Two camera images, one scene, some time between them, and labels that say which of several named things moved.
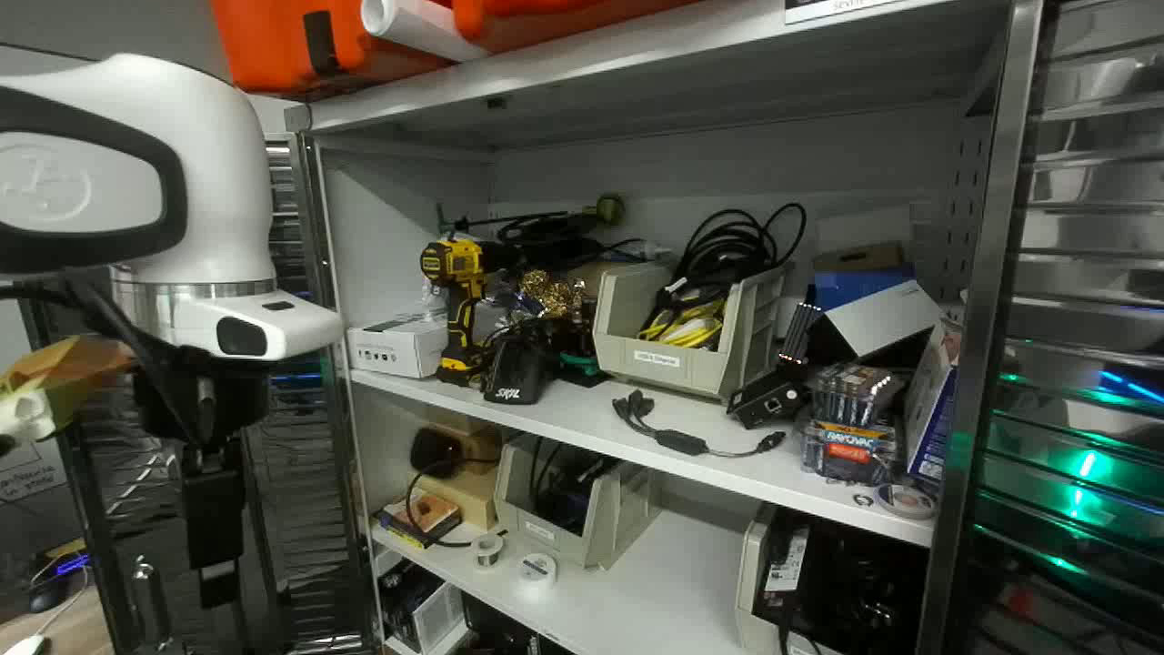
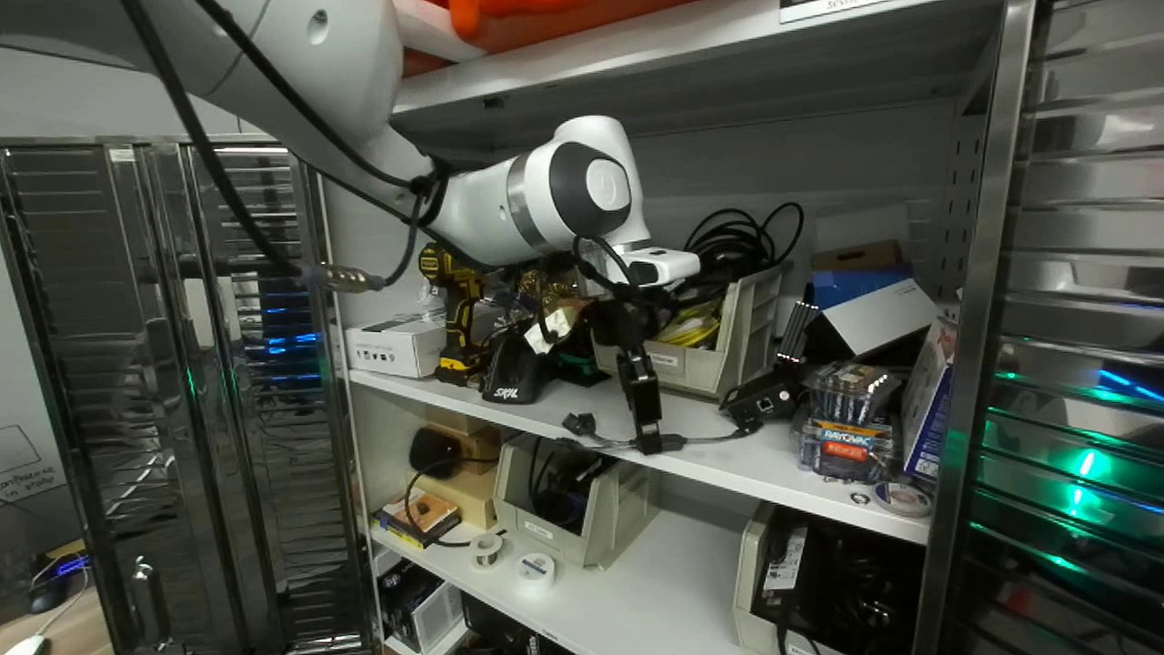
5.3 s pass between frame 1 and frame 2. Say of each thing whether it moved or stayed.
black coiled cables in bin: stayed
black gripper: moved
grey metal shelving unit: stayed
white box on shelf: stayed
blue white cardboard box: stayed
